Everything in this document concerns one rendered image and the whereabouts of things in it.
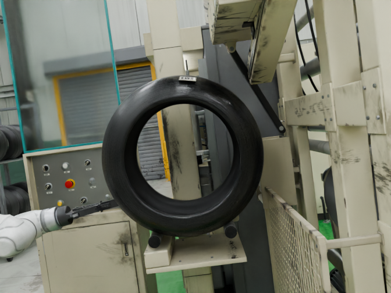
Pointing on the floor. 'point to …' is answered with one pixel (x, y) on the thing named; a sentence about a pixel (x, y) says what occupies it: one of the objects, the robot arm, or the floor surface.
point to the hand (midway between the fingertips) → (110, 203)
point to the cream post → (177, 123)
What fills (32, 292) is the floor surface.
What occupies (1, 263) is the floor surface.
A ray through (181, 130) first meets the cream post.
